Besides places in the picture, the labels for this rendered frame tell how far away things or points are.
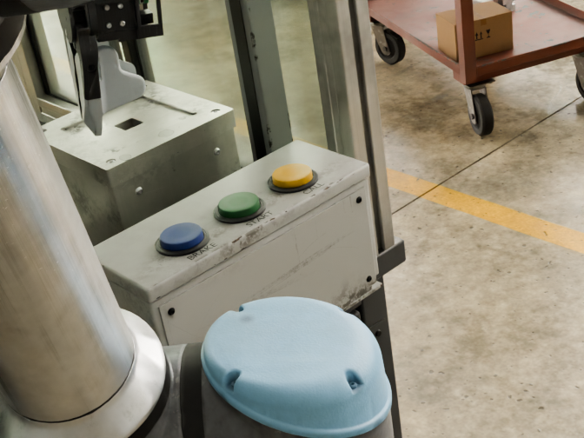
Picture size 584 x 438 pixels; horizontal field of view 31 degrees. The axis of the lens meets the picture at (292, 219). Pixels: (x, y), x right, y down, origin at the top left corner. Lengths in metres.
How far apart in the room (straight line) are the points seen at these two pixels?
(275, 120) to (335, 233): 0.18
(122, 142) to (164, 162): 0.06
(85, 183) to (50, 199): 0.67
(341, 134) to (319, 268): 0.16
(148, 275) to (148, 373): 0.28
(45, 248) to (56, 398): 0.12
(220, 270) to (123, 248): 0.09
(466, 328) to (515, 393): 0.24
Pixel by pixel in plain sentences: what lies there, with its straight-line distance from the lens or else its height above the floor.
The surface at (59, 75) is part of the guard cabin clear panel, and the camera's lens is 1.66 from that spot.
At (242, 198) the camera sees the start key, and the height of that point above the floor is 0.91.
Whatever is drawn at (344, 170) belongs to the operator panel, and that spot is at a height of 0.90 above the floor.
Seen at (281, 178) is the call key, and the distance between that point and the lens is 1.03.
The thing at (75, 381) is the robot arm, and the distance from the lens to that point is 0.62.
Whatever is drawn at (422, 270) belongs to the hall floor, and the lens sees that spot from 2.53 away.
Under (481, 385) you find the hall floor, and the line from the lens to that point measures 2.17.
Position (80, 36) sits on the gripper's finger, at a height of 1.10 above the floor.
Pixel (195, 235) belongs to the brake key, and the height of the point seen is 0.91.
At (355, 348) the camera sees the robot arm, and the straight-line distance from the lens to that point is 0.68.
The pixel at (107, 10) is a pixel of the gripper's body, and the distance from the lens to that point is 0.95.
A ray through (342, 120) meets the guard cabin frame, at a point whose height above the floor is 0.92.
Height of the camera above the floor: 1.37
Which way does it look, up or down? 29 degrees down
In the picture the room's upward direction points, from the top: 9 degrees counter-clockwise
